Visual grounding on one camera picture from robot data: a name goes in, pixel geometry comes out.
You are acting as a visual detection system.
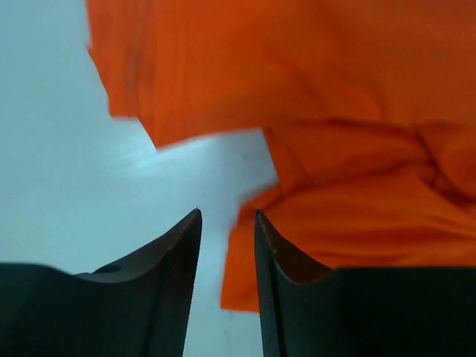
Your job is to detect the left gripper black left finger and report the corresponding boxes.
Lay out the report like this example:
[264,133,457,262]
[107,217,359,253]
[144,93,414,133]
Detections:
[1,209,202,356]

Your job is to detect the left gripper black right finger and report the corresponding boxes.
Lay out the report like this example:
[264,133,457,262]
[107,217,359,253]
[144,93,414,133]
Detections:
[254,211,475,356]

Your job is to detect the orange shorts with white drawstring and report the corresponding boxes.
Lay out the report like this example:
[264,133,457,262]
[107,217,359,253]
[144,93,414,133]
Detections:
[86,1,475,312]

